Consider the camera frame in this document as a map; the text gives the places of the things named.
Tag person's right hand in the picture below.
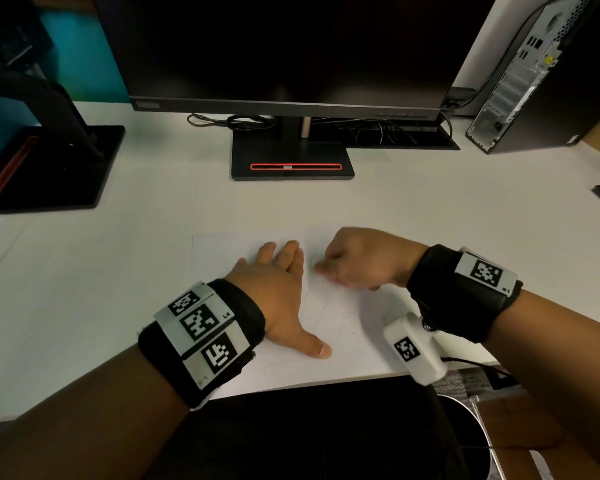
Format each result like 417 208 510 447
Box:
313 227 430 291

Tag person's left hand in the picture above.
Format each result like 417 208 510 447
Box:
224 240 332 360

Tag white paper sheet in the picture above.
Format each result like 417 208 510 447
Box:
190 227 499 401

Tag person's left forearm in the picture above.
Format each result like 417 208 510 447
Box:
0 344 191 480

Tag person's right forearm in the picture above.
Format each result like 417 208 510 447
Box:
482 289 600 476

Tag person's black trousers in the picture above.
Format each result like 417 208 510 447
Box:
144 377 477 480

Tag black monitor stand red slot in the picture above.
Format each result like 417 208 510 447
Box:
230 116 356 182

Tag black wristband with marker plates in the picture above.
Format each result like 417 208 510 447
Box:
137 278 267 411

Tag black wristband with single marker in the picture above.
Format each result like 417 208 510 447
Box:
406 244 524 344

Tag metal waste bin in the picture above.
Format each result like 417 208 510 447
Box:
434 392 507 480

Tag black computer monitor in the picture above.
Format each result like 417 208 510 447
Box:
90 0 499 121

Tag black curved monitor stand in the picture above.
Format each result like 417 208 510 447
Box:
0 69 126 216

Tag black computer tower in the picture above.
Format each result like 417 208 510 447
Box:
465 0 600 155

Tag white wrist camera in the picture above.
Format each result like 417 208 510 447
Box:
382 311 451 387

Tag coiled black cable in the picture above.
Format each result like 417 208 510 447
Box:
187 113 277 132

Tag black desk cable tray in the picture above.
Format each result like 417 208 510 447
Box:
324 119 461 151

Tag thin black camera cable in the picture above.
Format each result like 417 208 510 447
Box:
440 357 517 381

